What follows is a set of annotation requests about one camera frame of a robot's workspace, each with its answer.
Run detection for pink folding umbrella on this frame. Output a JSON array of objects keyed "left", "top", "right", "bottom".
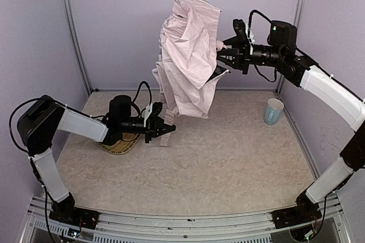
[{"left": 151, "top": 0, "right": 232, "bottom": 148}]

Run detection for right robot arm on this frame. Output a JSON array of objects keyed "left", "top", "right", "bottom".
[{"left": 217, "top": 19, "right": 364, "bottom": 229}]

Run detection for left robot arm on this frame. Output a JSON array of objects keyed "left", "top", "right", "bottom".
[{"left": 17, "top": 95, "right": 176, "bottom": 230}]

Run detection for woven bamboo tray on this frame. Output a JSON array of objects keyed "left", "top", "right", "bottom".
[{"left": 98, "top": 133, "right": 140, "bottom": 155}]

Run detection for light blue mug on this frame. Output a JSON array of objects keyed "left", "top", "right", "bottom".
[{"left": 264, "top": 98, "right": 284, "bottom": 125}]

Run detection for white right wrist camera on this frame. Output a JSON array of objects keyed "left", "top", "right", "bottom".
[{"left": 233, "top": 19, "right": 255, "bottom": 55}]

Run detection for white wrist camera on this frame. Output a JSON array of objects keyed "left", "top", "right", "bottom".
[
  {"left": 233, "top": 19, "right": 255, "bottom": 55},
  {"left": 144, "top": 104, "right": 153, "bottom": 127}
]

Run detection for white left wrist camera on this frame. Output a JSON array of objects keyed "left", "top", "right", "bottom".
[{"left": 144, "top": 104, "right": 153, "bottom": 127}]

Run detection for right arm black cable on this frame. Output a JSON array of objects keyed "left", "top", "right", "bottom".
[{"left": 248, "top": 9, "right": 273, "bottom": 31}]

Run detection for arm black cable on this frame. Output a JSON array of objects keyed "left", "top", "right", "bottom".
[
  {"left": 8, "top": 97, "right": 46, "bottom": 154},
  {"left": 248, "top": 9, "right": 273, "bottom": 31}
]

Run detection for right aluminium frame post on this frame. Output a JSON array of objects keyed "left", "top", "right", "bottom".
[{"left": 275, "top": 0, "right": 311, "bottom": 95}]

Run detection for aluminium frame post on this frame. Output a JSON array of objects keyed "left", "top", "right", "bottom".
[
  {"left": 62, "top": 0, "right": 93, "bottom": 96},
  {"left": 275, "top": 0, "right": 311, "bottom": 95}
]

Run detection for front aluminium rail base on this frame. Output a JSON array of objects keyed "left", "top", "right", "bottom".
[{"left": 18, "top": 195, "right": 355, "bottom": 242}]

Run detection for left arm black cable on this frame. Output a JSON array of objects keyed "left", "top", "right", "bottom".
[{"left": 8, "top": 97, "right": 46, "bottom": 154}]

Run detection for left aluminium frame post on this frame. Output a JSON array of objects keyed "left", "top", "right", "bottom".
[{"left": 62, "top": 0, "right": 93, "bottom": 96}]

